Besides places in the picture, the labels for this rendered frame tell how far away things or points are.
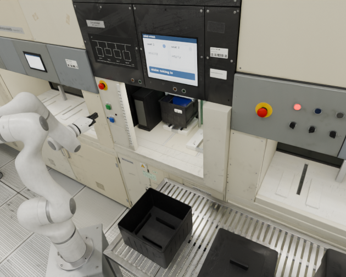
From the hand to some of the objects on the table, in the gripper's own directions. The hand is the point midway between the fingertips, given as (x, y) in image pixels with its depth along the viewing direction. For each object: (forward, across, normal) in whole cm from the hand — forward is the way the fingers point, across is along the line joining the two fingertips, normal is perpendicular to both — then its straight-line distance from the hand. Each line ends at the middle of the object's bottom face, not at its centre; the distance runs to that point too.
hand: (94, 116), depth 153 cm
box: (-24, -148, +44) cm, 156 cm away
